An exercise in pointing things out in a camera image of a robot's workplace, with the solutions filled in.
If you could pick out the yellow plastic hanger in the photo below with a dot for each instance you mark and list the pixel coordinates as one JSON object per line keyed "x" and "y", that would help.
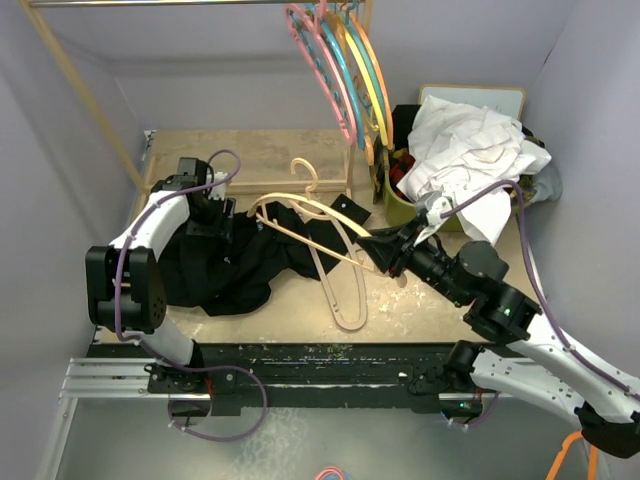
{"x": 361, "y": 74}

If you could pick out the teal plastic hanger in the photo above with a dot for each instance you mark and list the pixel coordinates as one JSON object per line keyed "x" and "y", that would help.
{"x": 363, "y": 75}

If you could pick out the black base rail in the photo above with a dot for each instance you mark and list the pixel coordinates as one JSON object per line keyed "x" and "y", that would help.
{"x": 408, "y": 376}

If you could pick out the black shirt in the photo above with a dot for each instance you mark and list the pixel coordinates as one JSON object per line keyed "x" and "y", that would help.
{"x": 230, "y": 279}

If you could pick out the wooden clothes rack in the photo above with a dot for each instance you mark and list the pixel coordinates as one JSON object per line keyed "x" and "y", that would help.
{"x": 187, "y": 65}

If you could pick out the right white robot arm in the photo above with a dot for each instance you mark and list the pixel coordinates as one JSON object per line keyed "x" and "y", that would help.
{"x": 565, "y": 377}

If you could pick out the green laundry basket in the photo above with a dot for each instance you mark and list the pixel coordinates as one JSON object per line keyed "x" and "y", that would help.
{"x": 388, "y": 168}

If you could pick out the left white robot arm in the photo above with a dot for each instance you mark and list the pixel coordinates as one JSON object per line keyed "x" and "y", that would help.
{"x": 125, "y": 291}

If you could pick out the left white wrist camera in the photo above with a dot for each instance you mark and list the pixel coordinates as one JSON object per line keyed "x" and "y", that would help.
{"x": 221, "y": 182}

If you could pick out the white shirt pile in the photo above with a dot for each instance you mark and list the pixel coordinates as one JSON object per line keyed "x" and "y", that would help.
{"x": 459, "y": 149}

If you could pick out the blue plastic hanger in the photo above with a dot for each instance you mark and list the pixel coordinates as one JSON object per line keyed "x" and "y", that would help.
{"x": 328, "y": 61}

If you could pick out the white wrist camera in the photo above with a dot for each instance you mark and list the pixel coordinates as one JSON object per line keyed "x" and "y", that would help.
{"x": 221, "y": 182}
{"x": 429, "y": 210}

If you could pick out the pink plastic hanger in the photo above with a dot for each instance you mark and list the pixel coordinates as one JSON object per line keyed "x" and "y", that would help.
{"x": 297, "y": 24}

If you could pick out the grey cloth behind basket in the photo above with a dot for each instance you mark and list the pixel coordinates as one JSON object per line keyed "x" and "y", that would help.
{"x": 547, "y": 184}

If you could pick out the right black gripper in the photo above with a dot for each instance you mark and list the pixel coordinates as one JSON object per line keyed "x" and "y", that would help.
{"x": 394, "y": 246}

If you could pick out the pink hanger on floor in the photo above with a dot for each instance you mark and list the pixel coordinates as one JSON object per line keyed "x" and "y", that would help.
{"x": 332, "y": 473}

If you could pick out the beige plastic hanger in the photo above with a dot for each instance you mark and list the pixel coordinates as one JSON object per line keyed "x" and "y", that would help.
{"x": 325, "y": 229}

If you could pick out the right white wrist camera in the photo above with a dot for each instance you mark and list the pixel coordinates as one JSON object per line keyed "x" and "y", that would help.
{"x": 429, "y": 210}

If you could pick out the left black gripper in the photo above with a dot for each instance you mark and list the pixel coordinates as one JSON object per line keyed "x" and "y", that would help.
{"x": 221, "y": 227}

